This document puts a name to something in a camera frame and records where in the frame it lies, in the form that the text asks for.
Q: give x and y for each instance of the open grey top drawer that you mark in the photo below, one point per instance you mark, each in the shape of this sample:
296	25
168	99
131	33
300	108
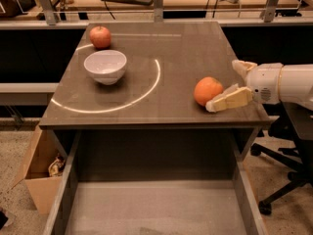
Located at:
155	182

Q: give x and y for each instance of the black office chair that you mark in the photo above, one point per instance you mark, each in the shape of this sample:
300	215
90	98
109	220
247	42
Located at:
295	124

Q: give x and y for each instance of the white ceramic bowl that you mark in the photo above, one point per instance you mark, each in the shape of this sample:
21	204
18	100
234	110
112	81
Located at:
106	67

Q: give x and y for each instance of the metal frame railing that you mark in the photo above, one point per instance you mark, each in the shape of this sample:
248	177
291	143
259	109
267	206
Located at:
79	13

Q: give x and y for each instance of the cardboard box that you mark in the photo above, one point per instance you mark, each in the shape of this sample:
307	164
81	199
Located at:
40	154

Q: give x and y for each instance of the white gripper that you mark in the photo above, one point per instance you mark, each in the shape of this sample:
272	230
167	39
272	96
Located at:
263	81

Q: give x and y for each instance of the red apple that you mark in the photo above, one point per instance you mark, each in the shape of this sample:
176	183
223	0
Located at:
100	37

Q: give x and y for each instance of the orange fruit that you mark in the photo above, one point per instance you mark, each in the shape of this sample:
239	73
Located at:
206	89

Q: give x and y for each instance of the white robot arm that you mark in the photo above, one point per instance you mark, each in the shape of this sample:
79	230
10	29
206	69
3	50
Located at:
295	85

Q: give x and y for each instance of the dark grey cabinet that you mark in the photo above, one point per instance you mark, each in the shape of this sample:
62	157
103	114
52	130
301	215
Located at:
164	63

